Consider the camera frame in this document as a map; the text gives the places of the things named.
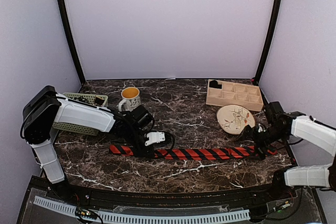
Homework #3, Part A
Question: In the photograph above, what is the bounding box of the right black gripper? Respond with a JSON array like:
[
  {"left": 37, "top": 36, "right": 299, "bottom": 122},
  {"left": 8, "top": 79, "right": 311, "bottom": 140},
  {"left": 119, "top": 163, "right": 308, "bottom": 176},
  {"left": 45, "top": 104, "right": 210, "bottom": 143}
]
[{"left": 235, "top": 125, "right": 287, "bottom": 161}]

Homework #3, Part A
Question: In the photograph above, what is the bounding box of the red navy striped tie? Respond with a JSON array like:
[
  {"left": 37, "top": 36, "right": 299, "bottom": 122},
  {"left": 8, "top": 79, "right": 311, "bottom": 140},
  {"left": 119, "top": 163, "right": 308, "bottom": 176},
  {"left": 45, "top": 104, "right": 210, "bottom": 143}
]
[{"left": 109, "top": 144, "right": 278, "bottom": 161}]

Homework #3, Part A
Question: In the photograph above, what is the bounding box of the white patterned mug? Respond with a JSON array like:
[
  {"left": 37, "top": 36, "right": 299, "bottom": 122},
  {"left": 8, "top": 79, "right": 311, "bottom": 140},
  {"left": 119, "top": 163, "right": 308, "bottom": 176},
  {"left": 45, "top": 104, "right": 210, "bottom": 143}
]
[{"left": 118, "top": 87, "right": 142, "bottom": 112}]

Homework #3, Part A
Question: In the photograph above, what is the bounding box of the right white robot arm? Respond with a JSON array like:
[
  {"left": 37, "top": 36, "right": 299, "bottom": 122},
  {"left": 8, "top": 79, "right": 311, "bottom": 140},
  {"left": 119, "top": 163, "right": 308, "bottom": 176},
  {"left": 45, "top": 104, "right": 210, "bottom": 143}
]
[{"left": 243, "top": 101, "right": 335, "bottom": 200}]

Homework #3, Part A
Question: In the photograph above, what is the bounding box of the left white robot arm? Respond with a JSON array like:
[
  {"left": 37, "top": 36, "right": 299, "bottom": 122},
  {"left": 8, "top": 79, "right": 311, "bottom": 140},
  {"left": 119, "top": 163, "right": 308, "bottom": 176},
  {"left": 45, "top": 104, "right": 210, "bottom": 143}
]
[{"left": 20, "top": 86, "right": 165, "bottom": 201}]

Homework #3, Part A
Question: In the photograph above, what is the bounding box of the bird pattern ceramic plate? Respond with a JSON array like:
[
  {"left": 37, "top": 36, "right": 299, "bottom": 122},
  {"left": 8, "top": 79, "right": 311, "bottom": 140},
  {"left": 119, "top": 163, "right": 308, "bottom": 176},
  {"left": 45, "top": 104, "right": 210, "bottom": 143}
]
[{"left": 216, "top": 104, "right": 256, "bottom": 135}]

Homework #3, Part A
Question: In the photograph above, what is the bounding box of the green plastic basket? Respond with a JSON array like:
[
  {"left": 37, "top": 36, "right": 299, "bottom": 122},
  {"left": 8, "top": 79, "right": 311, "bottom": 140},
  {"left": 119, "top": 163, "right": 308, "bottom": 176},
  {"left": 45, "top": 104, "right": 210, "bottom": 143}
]
[{"left": 51, "top": 92, "right": 109, "bottom": 137}]

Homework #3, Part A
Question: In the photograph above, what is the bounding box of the brown patterned tie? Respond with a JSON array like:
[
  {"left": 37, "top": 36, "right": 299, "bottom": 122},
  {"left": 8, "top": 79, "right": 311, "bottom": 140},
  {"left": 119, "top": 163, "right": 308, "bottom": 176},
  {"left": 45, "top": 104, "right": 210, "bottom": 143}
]
[{"left": 75, "top": 94, "right": 104, "bottom": 107}]

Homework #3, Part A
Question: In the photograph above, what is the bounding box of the wooden compartment organizer box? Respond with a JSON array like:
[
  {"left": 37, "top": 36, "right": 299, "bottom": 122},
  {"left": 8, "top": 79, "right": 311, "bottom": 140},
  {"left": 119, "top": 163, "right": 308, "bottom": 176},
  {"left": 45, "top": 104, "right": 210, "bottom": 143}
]
[{"left": 206, "top": 79, "right": 264, "bottom": 112}]

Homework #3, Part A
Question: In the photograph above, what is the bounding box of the black rolled tie in box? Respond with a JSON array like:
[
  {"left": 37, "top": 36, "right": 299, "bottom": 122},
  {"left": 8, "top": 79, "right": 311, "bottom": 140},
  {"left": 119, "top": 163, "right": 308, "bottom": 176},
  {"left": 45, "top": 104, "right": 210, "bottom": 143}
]
[{"left": 209, "top": 80, "right": 222, "bottom": 89}]

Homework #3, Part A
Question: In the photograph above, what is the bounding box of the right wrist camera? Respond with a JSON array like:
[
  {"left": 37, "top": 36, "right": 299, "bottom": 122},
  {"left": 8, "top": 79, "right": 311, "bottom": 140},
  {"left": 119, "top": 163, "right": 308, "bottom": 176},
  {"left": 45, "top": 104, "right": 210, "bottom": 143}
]
[{"left": 257, "top": 123, "right": 266, "bottom": 133}]

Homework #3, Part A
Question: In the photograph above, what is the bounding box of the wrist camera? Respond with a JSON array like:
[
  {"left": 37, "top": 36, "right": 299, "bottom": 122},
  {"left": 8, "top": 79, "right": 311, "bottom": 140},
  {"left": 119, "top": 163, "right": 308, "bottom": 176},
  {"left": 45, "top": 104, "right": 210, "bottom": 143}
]
[
  {"left": 257, "top": 123, "right": 266, "bottom": 133},
  {"left": 144, "top": 131, "right": 165, "bottom": 146}
]

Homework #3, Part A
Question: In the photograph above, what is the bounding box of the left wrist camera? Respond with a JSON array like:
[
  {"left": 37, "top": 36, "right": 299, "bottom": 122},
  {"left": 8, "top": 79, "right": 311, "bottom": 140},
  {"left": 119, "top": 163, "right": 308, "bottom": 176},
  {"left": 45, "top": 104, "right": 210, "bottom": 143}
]
[{"left": 144, "top": 131, "right": 165, "bottom": 146}]

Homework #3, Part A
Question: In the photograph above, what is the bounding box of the black front rail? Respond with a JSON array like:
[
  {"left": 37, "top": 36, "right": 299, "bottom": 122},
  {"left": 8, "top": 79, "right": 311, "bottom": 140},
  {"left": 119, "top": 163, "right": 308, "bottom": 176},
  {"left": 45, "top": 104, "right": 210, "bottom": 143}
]
[{"left": 28, "top": 175, "right": 316, "bottom": 210}]

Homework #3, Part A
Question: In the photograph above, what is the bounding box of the white slotted cable duct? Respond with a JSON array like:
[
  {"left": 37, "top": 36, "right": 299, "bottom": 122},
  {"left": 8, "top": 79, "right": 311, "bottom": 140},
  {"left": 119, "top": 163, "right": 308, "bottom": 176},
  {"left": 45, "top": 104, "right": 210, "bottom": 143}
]
[{"left": 33, "top": 196, "right": 250, "bottom": 223}]

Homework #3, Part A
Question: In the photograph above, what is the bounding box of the right black frame post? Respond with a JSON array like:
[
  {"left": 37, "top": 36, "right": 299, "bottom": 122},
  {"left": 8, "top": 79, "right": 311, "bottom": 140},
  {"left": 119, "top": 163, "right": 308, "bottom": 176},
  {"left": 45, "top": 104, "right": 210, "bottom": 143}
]
[{"left": 252, "top": 0, "right": 281, "bottom": 86}]

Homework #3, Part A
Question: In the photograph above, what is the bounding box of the black frame post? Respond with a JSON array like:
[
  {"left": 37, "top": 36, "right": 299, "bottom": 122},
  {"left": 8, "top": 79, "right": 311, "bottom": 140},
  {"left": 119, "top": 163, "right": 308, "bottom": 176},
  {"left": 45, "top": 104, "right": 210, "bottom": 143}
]
[
  {"left": 57, "top": 0, "right": 86, "bottom": 85},
  {"left": 252, "top": 0, "right": 281, "bottom": 86}
]

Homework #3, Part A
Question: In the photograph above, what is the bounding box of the left black frame post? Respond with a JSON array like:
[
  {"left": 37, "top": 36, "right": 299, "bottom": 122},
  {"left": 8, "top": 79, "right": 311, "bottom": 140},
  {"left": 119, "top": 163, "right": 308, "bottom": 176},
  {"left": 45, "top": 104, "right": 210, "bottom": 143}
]
[{"left": 57, "top": 0, "right": 86, "bottom": 85}]

